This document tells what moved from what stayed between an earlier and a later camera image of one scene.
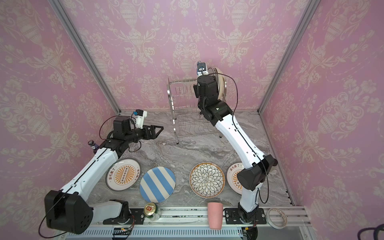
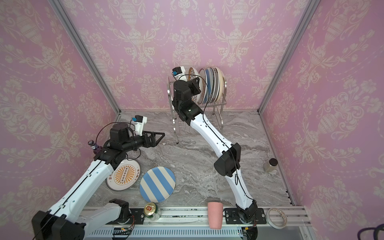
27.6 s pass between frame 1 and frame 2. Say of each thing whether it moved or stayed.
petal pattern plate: moved
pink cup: stayed
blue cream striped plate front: stayed
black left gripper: moved
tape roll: stayed
